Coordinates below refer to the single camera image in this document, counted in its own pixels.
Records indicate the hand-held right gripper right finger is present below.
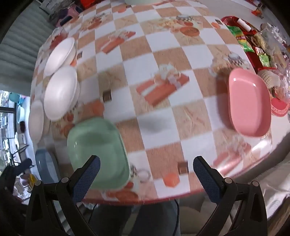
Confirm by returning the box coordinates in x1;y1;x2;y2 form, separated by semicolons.
192;156;268;236

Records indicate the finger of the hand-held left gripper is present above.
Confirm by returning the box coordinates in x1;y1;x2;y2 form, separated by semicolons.
12;158;33;176

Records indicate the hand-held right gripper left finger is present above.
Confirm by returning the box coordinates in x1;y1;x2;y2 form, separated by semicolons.
24;155;101;236

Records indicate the light blue plate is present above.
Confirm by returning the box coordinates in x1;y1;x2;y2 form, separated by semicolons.
35;148;60;184

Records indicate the green plate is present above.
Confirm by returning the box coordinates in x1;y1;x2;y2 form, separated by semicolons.
67;117;131;190

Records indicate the white round plate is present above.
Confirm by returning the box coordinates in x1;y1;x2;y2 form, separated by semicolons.
29;100;51;144
43;37;77;76

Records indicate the white bowl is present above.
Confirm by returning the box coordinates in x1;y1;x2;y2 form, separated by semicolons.
43;66;81;121

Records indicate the pink plate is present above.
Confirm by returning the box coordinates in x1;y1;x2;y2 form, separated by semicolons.
228;68;272;138

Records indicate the yellow item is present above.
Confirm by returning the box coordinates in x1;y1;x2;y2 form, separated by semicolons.
27;175;38;191

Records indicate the beige seat cushion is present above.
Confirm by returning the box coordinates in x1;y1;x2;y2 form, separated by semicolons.
180;200;229;234

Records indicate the person's left leg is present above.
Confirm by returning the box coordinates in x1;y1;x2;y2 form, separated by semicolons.
89;201;136;236

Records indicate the person's leg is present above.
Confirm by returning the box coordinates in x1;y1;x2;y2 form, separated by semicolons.
89;201;136;236
136;201;182;236

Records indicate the light blue basin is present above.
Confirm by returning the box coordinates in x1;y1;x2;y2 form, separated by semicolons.
16;105;26;123

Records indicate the person's right leg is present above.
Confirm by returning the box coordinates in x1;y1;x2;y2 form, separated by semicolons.
136;201;182;236

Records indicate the teal basin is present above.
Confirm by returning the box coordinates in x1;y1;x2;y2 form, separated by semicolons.
9;93;22;106

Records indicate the red patterned disc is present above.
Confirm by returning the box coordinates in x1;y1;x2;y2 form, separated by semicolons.
270;97;290;117

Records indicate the white foam net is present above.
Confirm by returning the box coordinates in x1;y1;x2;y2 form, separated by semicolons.
258;69;281;88

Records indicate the red tray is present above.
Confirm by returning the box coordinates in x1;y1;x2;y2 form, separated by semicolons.
221;16;290;71

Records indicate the checkered printed tablecloth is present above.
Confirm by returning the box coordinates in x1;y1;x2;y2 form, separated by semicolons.
29;0;276;205

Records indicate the green snack packet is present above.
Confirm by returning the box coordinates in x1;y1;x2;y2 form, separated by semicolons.
227;25;245;39
258;54;271;67
238;37;255;54

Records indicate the clear plastic bag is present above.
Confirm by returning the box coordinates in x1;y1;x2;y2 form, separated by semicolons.
259;23;288;68

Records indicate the white cylinder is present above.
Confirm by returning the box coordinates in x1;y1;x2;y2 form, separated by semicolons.
237;19;251;31

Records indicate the black cable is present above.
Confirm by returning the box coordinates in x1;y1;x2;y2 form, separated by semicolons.
173;200;180;236

